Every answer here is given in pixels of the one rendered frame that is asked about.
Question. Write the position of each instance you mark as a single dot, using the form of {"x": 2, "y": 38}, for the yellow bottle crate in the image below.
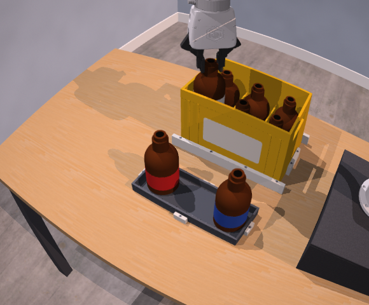
{"x": 240, "y": 136}

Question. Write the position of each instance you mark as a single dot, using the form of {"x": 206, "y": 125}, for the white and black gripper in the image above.
{"x": 211, "y": 30}

